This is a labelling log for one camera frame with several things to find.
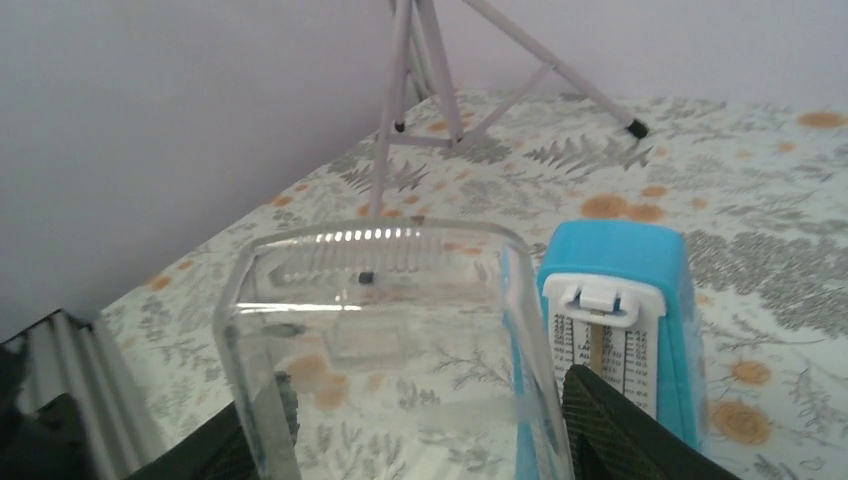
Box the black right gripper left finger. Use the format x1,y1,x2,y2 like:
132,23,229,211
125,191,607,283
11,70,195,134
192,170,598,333
126,402,259,480

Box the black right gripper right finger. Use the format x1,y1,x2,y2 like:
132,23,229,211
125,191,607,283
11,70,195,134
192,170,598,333
562,365,738,480

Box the blue metronome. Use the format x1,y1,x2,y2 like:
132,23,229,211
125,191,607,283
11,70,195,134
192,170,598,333
503,220,707,479

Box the clear plastic metronome cover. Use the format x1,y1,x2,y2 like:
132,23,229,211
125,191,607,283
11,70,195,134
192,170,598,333
213,217,535,479

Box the white tripod music stand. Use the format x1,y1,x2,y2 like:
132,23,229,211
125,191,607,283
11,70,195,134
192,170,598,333
367,0,649,217

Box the aluminium front rail frame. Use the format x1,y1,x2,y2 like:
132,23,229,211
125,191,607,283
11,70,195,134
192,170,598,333
1,310,168,479

